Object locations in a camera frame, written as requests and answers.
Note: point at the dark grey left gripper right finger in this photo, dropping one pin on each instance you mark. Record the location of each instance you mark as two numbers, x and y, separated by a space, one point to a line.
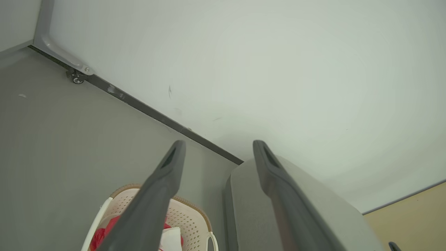
296 216

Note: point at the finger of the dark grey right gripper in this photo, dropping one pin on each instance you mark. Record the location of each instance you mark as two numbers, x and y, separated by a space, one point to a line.
394 247

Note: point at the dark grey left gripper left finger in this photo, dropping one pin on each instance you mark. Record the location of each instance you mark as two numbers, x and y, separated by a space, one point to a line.
146 216

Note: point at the red and white garment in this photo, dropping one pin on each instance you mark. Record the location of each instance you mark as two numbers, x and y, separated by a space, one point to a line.
101 237

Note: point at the grey fabric sofa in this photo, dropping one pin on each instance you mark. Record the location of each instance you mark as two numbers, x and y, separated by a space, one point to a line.
244 209

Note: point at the cream perforated laundry basket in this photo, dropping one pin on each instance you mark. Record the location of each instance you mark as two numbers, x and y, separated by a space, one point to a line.
190 223

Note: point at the black baseboard strip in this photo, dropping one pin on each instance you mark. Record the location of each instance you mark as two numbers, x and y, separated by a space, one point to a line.
156 115

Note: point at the small black caster wheel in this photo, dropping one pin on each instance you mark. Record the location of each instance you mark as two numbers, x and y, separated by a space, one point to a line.
77 80

